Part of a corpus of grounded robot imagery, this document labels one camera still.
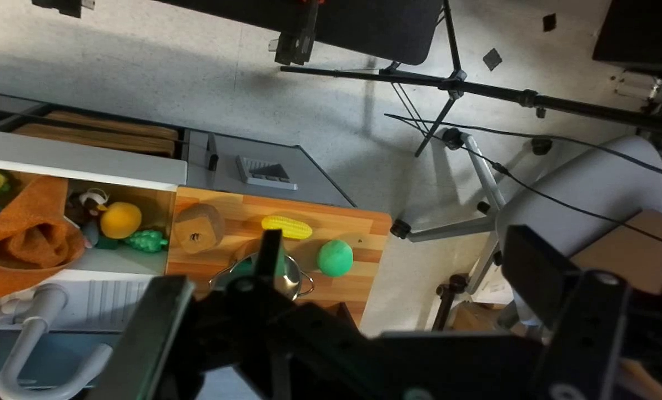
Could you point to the black tripod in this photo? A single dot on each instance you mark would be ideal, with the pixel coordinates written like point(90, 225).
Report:
point(495, 90)

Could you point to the white sink basin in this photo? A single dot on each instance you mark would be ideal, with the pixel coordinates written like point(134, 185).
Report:
point(87, 158)

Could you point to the green toy ball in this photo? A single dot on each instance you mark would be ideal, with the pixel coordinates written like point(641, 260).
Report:
point(337, 258)

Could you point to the light grey office chair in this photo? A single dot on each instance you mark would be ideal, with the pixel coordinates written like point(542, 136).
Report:
point(605, 179)

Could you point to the brown cardboard box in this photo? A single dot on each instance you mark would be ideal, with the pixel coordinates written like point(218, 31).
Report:
point(635, 252)

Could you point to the open silver pot, green inside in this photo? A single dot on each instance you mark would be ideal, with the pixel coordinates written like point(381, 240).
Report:
point(294, 271)

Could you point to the large black panel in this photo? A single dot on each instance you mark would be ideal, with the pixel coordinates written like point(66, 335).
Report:
point(361, 26)

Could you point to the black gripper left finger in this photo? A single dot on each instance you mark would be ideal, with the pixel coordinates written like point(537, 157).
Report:
point(150, 335)

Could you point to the silver toy faucet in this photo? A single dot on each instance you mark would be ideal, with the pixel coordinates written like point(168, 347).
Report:
point(28, 347)

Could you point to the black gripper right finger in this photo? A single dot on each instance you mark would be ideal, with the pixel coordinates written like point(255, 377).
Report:
point(589, 335)

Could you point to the wooden toy kitchen unit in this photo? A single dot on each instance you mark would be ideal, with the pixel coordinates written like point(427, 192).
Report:
point(345, 230)

